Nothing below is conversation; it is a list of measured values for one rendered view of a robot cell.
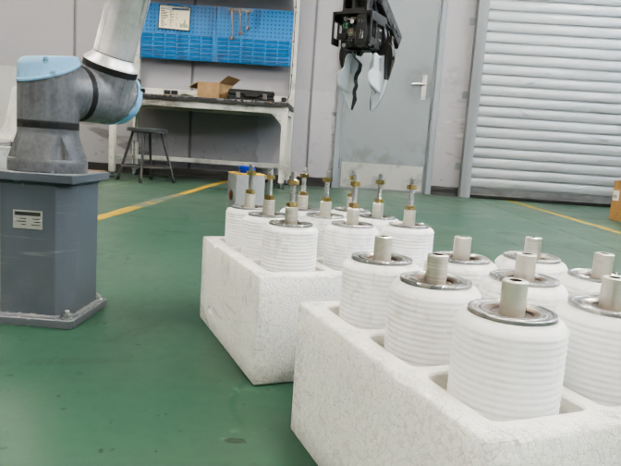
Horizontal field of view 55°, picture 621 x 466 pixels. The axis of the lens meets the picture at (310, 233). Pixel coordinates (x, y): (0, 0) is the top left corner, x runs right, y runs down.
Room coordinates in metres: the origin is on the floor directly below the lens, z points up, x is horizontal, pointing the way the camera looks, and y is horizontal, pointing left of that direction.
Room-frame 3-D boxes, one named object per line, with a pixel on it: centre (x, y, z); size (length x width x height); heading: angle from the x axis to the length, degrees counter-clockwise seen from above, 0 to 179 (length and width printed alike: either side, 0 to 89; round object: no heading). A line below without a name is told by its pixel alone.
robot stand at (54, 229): (1.21, 0.54, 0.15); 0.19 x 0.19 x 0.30; 88
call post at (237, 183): (1.39, 0.16, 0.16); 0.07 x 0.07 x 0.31; 24
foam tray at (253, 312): (1.16, -0.03, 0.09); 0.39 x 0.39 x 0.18; 24
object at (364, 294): (0.72, -0.09, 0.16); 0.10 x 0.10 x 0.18
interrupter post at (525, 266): (0.66, -0.24, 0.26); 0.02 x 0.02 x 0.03
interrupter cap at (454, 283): (0.61, -0.14, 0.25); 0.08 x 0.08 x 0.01
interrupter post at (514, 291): (0.50, -0.18, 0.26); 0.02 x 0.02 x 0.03
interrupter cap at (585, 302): (0.55, -0.29, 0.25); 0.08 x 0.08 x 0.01
